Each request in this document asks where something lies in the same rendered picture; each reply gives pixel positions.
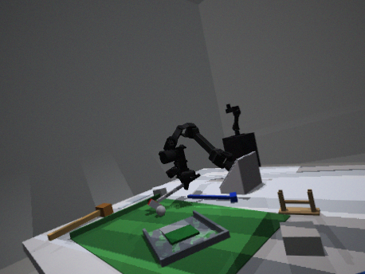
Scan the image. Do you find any green flat mat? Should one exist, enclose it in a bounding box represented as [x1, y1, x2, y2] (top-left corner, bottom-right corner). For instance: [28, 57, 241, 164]
[70, 198, 290, 274]

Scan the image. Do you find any white golf ball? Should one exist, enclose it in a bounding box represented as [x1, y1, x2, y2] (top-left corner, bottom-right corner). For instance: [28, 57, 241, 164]
[156, 205, 166, 216]

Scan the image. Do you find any brown wooden mallet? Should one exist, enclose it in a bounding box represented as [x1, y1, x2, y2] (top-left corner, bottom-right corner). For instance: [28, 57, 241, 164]
[47, 203, 113, 241]

